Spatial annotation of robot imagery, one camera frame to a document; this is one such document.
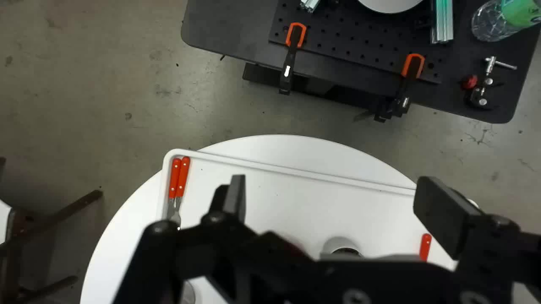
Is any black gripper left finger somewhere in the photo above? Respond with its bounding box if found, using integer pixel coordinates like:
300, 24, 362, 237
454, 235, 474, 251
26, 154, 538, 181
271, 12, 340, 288
141, 173, 268, 267

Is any clear bottle green label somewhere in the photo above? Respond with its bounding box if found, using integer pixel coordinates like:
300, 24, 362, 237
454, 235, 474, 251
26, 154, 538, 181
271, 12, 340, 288
470, 0, 541, 45

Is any black perforated breadboard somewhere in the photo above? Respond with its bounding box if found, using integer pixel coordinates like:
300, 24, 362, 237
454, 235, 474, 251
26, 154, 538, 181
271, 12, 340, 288
269, 0, 454, 87

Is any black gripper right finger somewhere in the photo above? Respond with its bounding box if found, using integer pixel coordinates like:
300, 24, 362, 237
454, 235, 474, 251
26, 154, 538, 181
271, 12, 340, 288
413, 176, 541, 284

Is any dark wooden chair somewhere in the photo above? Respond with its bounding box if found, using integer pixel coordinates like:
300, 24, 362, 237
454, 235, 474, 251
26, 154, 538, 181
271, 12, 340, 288
0, 158, 107, 304

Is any orange black bar clamp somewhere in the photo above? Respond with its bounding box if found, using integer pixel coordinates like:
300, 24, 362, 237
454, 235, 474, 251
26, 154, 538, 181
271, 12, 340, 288
278, 23, 310, 97
374, 53, 428, 124

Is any teal marker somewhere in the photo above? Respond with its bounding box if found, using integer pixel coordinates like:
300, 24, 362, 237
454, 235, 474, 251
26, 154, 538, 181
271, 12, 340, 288
430, 0, 455, 46

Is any orange handled spoon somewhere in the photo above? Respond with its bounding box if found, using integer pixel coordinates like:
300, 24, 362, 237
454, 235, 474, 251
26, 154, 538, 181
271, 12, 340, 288
420, 234, 435, 264

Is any white plastic tray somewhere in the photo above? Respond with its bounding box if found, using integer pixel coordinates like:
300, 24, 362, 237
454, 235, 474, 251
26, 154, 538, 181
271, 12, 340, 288
161, 148, 460, 274

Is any orange handled fork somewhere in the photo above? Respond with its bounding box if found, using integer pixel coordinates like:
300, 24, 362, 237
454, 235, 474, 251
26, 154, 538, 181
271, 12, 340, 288
166, 156, 193, 227

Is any white round disc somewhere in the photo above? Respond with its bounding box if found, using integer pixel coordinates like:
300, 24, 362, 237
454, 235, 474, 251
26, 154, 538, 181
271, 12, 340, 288
357, 0, 425, 16

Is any small steel jug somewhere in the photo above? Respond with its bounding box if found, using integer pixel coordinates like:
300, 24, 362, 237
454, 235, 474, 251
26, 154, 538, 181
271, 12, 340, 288
320, 235, 362, 261

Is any silver T-handle key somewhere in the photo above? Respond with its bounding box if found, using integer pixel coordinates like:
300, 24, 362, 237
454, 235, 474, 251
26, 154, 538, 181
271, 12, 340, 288
484, 55, 519, 78

